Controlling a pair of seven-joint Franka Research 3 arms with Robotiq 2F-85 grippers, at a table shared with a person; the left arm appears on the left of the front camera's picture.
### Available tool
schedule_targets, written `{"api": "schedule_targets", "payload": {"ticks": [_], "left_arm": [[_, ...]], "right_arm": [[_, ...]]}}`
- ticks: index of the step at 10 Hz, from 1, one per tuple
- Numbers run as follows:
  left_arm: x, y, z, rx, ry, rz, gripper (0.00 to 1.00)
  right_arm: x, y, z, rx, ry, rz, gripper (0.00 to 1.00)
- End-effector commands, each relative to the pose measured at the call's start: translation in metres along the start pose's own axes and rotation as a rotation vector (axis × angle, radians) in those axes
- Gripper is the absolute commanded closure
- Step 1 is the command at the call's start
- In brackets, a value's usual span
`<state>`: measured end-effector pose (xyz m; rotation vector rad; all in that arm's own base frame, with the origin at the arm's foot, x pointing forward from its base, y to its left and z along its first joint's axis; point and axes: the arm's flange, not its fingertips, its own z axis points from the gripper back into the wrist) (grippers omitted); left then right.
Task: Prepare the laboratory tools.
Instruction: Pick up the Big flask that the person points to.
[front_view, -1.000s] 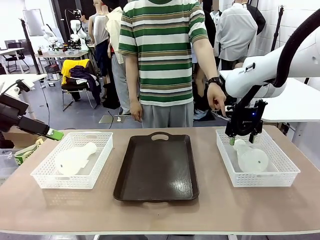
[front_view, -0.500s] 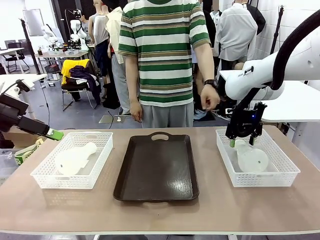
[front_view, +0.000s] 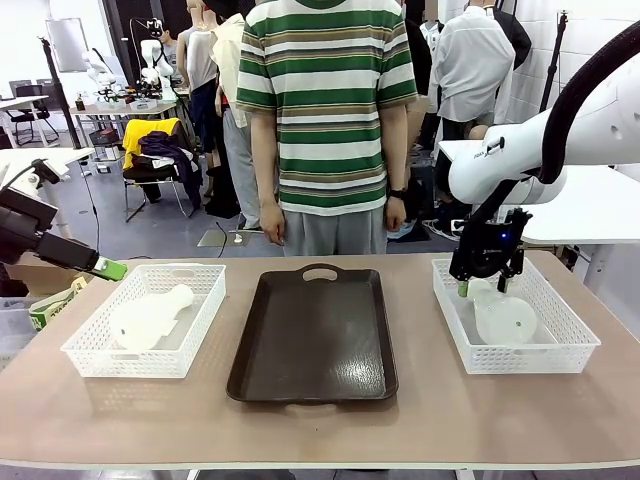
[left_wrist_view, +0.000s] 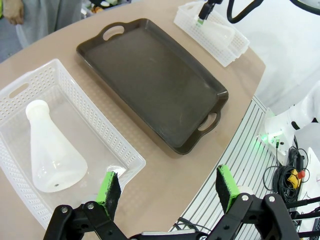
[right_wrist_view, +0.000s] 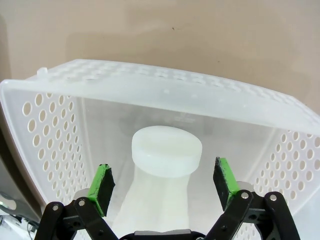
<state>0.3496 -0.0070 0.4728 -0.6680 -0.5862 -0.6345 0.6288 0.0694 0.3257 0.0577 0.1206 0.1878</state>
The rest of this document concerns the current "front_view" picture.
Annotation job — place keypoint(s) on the person's right hand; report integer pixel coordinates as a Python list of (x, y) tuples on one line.
[(272, 225)]

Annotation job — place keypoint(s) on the mannequin in white tank top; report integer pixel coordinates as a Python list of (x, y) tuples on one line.
[(199, 60)]

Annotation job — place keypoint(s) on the black tripod stand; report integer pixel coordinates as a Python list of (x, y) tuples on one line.
[(554, 65)]

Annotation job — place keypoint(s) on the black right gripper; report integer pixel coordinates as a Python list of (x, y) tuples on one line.
[(482, 255)]

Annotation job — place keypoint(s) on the dark brown serving tray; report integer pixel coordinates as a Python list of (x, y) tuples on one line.
[(312, 335)]

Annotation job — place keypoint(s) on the white side table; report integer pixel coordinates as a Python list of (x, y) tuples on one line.
[(590, 200)]

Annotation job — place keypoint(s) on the white humanoid robot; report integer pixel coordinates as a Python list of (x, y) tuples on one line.
[(151, 55)]

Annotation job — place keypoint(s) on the person's right forearm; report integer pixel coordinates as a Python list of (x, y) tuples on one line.
[(264, 160)]

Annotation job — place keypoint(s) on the mannequin in cream shirt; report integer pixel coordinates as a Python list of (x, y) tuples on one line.
[(231, 100)]

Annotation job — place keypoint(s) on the green and white paper bag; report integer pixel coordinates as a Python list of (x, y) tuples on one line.
[(50, 307)]

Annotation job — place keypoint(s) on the person's left forearm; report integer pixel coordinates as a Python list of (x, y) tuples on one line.
[(396, 150)]

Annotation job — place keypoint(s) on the cluttered background work table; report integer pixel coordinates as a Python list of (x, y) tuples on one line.
[(125, 105)]

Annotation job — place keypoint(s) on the person in striped shirt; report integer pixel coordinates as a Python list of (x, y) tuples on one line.
[(325, 110)]

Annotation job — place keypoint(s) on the white softbox panel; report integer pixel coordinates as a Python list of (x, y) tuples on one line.
[(66, 45)]

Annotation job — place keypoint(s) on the metal frame chair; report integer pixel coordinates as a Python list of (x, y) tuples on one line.
[(150, 172)]

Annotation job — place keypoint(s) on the dark purple garment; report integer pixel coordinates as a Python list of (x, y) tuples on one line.
[(165, 145)]

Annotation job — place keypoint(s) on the translucent white conical flask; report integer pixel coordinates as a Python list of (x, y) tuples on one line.
[(505, 320), (150, 317)]

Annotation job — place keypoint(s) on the mannequin in white dress shirt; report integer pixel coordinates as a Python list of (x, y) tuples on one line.
[(472, 65)]

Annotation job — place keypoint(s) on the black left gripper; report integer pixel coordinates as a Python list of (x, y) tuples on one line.
[(22, 225)]

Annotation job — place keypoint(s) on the black office chair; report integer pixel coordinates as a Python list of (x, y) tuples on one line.
[(31, 112)]

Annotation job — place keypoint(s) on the black and red crate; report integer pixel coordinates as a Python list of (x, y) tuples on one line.
[(106, 140)]

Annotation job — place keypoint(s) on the metal floor socket plate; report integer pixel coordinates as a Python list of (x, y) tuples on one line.
[(220, 239)]

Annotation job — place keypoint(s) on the black light stand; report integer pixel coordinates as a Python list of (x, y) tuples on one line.
[(60, 95)]

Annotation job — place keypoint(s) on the black wrist watch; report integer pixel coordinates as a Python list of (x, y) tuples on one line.
[(397, 193)]

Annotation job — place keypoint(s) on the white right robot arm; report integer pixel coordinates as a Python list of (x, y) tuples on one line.
[(500, 170)]

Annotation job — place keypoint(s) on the person's left hand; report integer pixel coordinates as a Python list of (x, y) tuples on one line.
[(396, 215)]

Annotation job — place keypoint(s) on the standing person in grey trousers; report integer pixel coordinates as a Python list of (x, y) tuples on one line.
[(330, 232)]

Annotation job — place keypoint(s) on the white perforated plastic basket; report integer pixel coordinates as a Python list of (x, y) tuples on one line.
[(565, 320), (200, 320)]

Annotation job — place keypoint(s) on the yellow garment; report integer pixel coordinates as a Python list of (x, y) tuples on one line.
[(134, 132)]

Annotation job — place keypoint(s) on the brown cardboard box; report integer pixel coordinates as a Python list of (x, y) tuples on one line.
[(35, 272)]

